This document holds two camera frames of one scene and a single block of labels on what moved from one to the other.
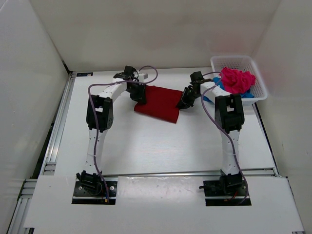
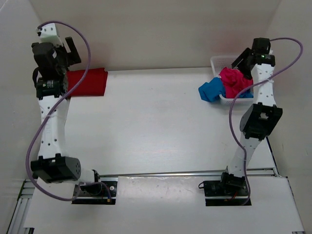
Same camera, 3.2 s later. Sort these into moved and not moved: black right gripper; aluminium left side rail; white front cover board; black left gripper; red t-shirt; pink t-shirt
Moved: black right gripper; red t-shirt; black left gripper
Not moved: pink t-shirt; aluminium left side rail; white front cover board
